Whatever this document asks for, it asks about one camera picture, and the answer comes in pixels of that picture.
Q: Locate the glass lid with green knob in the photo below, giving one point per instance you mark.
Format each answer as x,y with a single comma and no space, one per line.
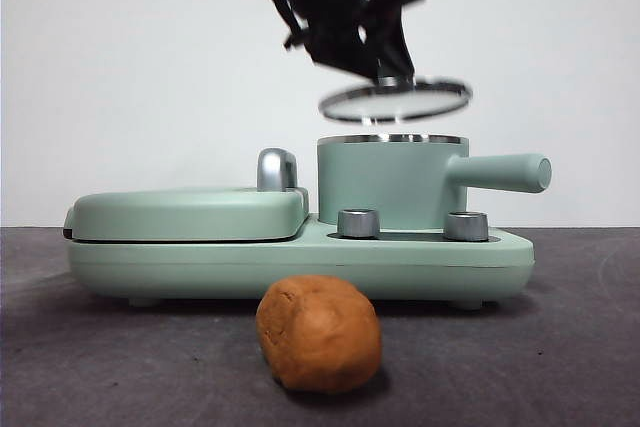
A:
400,102

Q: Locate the brown potato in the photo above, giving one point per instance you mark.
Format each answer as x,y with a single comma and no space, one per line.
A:
320,337

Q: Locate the mint green griddle cover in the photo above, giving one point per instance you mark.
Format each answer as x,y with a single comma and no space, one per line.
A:
190,217

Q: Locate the mint green breakfast machine base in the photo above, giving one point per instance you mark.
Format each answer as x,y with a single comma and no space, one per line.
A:
300,267

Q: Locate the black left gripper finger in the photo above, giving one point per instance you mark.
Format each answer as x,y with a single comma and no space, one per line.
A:
345,54
395,37

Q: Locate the silver control knob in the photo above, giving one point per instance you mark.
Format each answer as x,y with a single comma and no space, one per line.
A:
467,227
359,223

